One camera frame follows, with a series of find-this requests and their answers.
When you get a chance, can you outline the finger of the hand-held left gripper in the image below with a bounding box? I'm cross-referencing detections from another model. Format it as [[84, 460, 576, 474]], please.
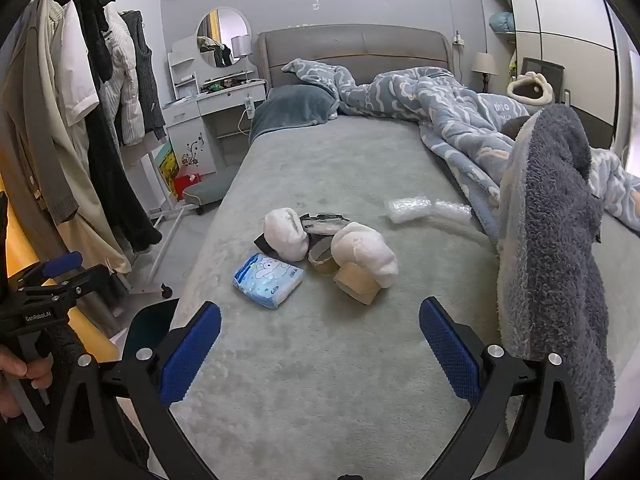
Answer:
[[17, 251, 117, 311]]

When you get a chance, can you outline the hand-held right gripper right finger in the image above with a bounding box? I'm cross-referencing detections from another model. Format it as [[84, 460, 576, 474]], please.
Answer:
[[417, 296, 586, 480]]

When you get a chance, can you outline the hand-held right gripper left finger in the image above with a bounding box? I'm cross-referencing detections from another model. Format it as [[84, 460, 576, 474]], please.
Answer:
[[52, 301, 223, 480]]

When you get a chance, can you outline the dark teal trash bin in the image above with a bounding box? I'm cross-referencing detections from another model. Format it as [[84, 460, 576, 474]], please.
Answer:
[[122, 300, 181, 361]]

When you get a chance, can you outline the blue tissue packet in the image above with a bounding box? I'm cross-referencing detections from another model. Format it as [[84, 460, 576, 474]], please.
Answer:
[[232, 253, 305, 310]]

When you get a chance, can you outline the thick cardboard roll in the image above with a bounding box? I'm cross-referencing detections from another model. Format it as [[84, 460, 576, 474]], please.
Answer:
[[334, 265, 383, 306]]

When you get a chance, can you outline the clear bubble wrap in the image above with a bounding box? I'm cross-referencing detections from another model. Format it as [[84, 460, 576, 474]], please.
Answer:
[[432, 200, 473, 223], [383, 195, 433, 224]]

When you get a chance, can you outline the small white tissue wad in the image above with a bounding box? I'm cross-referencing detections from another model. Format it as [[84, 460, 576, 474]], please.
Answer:
[[263, 207, 309, 262]]

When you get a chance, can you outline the brown tape roll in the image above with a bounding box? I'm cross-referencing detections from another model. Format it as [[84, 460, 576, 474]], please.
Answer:
[[307, 242, 338, 276]]

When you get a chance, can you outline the black patterned wrapper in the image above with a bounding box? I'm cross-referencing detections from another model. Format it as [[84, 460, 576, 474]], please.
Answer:
[[299, 212, 353, 237]]

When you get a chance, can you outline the person's left forearm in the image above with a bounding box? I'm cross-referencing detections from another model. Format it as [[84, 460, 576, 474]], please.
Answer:
[[0, 330, 101, 480]]

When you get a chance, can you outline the person's left hand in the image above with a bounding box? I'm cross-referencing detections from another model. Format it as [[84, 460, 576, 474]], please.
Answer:
[[0, 347, 54, 423]]

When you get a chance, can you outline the black fleece garment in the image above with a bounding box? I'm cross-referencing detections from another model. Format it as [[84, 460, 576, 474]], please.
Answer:
[[52, 0, 163, 253]]

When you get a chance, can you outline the white clothes rack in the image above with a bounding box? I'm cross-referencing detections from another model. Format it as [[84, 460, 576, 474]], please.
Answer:
[[117, 137, 188, 297]]

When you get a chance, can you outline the bed with grey sheet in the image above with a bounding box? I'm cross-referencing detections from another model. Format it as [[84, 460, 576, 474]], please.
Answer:
[[170, 80, 640, 480]]

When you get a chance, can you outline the brown grey cardigan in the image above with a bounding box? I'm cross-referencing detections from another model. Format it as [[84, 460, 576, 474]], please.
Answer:
[[0, 0, 81, 226]]

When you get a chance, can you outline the grey fleece garment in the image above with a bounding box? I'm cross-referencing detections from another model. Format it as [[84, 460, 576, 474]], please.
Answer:
[[496, 104, 617, 456]]

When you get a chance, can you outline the yellow picture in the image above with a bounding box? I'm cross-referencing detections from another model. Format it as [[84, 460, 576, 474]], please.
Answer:
[[157, 141, 181, 196]]

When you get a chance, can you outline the red box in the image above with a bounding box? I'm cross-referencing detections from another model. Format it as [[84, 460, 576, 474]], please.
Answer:
[[174, 172, 201, 201]]

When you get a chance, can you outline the grey cushioned stool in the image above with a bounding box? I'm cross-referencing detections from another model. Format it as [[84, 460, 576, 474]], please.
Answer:
[[182, 167, 241, 216]]

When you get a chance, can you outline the white puffer jacket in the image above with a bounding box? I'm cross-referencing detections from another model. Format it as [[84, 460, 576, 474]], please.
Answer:
[[102, 7, 146, 147]]

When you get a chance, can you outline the white shirt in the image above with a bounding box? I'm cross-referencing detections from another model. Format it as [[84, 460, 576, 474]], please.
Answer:
[[60, 0, 101, 123]]

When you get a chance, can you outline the dark grey knit vest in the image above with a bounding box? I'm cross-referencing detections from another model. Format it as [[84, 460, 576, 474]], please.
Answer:
[[122, 10, 168, 142]]

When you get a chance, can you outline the white dressing table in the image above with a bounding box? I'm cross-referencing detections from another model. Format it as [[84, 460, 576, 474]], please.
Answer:
[[162, 35, 271, 181]]

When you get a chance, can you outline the blue patterned blanket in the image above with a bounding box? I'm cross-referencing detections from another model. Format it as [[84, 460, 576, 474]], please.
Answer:
[[281, 57, 640, 241]]

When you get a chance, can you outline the teal pillow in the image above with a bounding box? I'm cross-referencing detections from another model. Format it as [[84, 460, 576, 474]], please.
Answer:
[[249, 84, 341, 146]]

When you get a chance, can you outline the round mirror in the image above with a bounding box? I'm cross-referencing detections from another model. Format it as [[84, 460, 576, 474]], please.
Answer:
[[196, 7, 252, 67]]

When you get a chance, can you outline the bedside lamp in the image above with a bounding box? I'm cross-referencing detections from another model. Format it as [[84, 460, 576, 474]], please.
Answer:
[[471, 51, 500, 93]]

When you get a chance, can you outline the grey padded headboard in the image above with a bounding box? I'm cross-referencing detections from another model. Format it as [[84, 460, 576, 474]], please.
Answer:
[[257, 24, 455, 91]]

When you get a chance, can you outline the light blue bag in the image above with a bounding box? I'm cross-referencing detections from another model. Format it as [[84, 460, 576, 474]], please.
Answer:
[[489, 11, 516, 35]]

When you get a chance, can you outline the white wardrobe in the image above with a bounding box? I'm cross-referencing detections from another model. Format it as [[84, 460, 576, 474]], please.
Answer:
[[480, 0, 631, 151]]

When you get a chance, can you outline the white ring pet bed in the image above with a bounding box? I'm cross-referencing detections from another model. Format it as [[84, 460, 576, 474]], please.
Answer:
[[506, 72, 553, 107]]

